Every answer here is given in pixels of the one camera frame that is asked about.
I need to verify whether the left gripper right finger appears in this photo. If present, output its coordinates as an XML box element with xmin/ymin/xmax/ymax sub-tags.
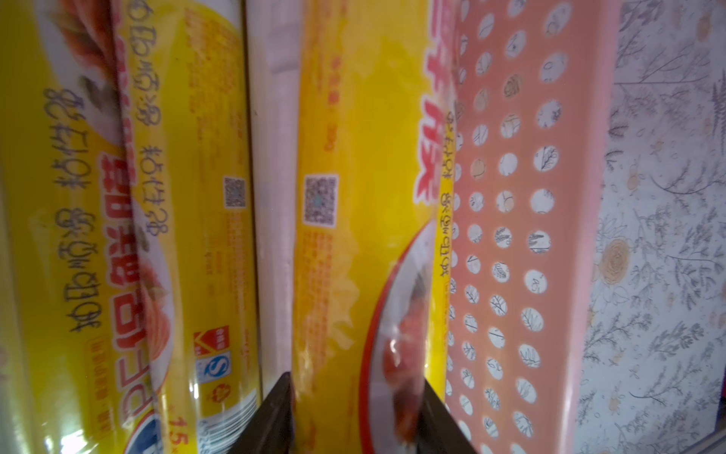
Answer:
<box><xmin>416</xmin><ymin>382</ymin><xmax>476</xmax><ymax>454</ymax></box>

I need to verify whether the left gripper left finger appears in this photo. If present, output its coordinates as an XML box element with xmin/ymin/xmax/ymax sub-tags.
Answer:
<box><xmin>229</xmin><ymin>372</ymin><xmax>293</xmax><ymax>454</ymax></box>

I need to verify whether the yellow wrap roll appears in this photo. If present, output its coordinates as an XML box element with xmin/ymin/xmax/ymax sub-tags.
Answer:
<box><xmin>1</xmin><ymin>1</ymin><xmax>163</xmax><ymax>453</ymax></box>
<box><xmin>112</xmin><ymin>1</ymin><xmax>261</xmax><ymax>453</ymax></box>
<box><xmin>291</xmin><ymin>1</ymin><xmax>457</xmax><ymax>453</ymax></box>

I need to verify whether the pink plastic basket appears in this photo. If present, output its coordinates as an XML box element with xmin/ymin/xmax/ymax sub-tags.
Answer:
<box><xmin>246</xmin><ymin>1</ymin><xmax>619</xmax><ymax>453</ymax></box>

